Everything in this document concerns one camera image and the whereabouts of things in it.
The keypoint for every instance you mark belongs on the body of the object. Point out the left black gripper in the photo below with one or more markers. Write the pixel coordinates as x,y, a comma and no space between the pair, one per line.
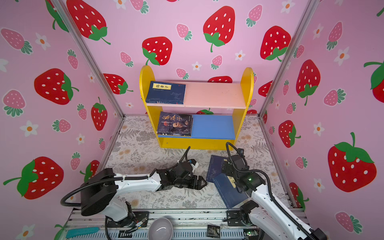
196,180

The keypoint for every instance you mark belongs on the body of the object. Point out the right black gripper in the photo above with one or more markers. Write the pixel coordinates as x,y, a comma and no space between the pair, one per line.
227,170

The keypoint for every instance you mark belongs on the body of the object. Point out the dark portrait cover book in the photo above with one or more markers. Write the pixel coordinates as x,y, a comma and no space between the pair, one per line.
172,124

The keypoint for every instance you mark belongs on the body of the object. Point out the navy book yellow label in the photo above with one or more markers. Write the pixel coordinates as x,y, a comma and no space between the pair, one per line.
165,102

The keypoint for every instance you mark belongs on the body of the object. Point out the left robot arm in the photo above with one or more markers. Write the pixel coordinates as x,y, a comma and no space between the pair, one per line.
99,195

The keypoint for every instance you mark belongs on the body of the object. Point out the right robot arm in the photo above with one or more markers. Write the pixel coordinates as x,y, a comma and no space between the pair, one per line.
264,210

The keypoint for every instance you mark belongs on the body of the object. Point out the grey round bowl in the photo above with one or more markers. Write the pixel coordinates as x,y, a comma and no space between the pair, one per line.
161,229

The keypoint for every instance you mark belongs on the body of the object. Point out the yellow pink blue bookshelf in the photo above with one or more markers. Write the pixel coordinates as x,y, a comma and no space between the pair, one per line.
223,110

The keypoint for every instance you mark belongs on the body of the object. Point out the small black circuit board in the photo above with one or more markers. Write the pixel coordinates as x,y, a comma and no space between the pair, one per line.
214,231

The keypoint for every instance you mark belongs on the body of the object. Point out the green circuit board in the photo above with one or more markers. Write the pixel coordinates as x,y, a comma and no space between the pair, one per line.
251,234

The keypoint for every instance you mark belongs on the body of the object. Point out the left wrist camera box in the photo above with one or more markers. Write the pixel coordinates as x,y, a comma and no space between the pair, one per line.
193,163

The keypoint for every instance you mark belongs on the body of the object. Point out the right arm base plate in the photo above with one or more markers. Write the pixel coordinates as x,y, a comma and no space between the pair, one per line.
237,218

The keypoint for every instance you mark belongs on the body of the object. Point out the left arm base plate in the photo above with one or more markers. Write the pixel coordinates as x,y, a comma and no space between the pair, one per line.
131,220

